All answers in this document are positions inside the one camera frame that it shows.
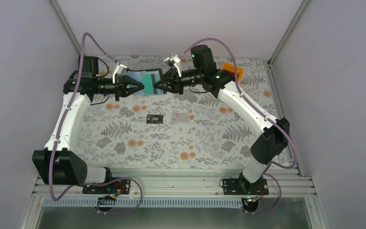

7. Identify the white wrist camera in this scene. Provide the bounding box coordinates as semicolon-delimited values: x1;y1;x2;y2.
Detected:
112;64;128;84
164;53;182;77

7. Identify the teal magnetic stripe card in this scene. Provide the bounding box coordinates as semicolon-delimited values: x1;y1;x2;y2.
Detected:
141;73;156;95

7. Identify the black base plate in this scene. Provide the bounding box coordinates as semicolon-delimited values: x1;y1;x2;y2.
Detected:
221;178;269;196
82;179;131;195

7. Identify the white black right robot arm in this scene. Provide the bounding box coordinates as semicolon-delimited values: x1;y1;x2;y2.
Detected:
154;45;290;194

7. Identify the aluminium frame corner post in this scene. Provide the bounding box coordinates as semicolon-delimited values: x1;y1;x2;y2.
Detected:
49;0;81;54

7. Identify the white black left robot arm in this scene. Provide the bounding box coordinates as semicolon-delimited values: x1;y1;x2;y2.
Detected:
32;56;144;193

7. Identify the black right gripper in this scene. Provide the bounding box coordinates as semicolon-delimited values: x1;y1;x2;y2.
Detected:
154;67;203;94

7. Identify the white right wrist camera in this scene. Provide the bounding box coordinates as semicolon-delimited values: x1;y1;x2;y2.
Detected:
164;53;182;77

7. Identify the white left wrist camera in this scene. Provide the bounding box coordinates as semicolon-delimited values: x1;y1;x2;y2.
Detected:
112;64;128;84

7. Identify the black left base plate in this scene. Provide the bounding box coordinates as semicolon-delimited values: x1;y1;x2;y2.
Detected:
82;179;131;195

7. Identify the perforated cable duct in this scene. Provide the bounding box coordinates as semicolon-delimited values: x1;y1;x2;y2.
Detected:
42;197;256;208

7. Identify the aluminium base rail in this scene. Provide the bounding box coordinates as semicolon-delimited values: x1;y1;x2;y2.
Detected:
33;167;317;198

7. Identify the dark VIP credit card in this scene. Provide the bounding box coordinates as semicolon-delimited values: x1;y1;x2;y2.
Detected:
146;114;163;124

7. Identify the right aluminium frame post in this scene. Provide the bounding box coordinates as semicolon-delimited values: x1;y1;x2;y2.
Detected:
267;0;310;68

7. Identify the floral table cover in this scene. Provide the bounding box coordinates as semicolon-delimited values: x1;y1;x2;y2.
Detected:
74;55;293;170

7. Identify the pale pink floral card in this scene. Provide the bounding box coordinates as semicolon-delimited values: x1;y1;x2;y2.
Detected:
171;113;189;123

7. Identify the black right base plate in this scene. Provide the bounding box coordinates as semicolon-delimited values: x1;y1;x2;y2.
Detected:
221;178;269;196

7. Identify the orange plastic bin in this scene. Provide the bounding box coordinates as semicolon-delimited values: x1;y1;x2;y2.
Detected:
222;62;245;82

